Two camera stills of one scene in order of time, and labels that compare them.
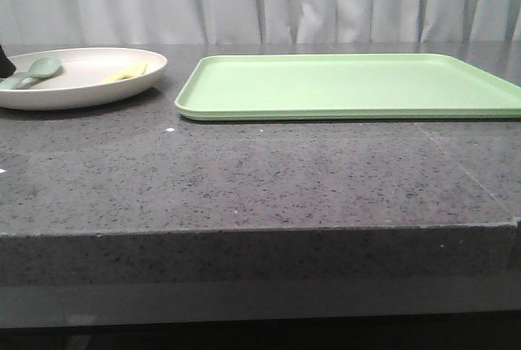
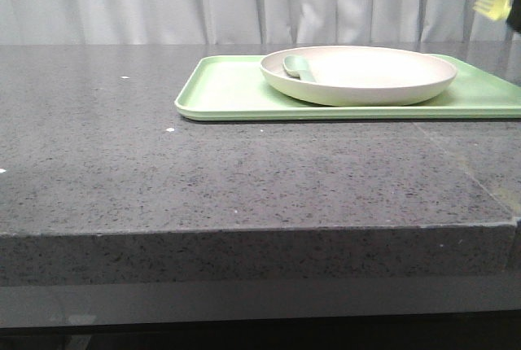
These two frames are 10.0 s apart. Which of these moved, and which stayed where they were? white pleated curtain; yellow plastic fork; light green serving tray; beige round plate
Moved: beige round plate; yellow plastic fork
Stayed: light green serving tray; white pleated curtain
